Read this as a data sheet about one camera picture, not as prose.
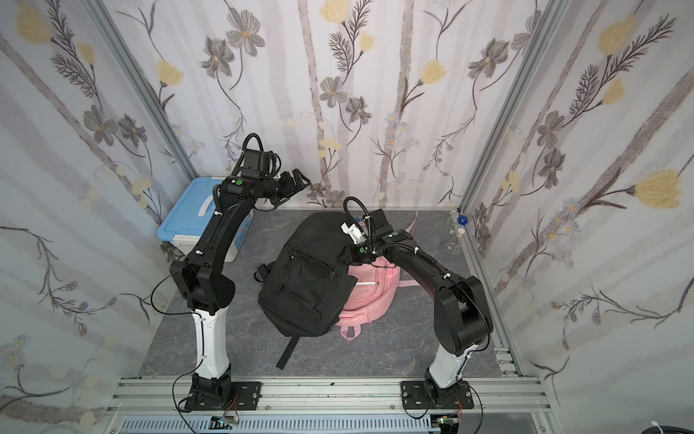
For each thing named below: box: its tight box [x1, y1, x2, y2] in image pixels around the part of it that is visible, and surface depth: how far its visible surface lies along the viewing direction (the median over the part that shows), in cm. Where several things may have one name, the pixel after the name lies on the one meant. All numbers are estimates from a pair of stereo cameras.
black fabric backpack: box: [253, 211, 359, 370], surface depth 86 cm
